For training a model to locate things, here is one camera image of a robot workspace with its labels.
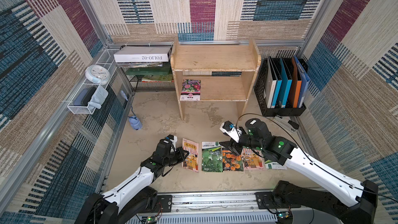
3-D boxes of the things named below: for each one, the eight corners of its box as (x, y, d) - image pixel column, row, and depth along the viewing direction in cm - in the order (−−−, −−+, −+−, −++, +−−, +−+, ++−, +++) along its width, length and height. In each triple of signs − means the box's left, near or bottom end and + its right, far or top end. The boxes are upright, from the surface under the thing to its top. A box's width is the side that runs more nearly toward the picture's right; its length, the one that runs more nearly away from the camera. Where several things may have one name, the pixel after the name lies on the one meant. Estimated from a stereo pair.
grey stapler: (273, 119, 105) (275, 115, 101) (275, 116, 107) (278, 111, 103) (294, 133, 98) (298, 129, 95) (297, 129, 100) (301, 125, 96)
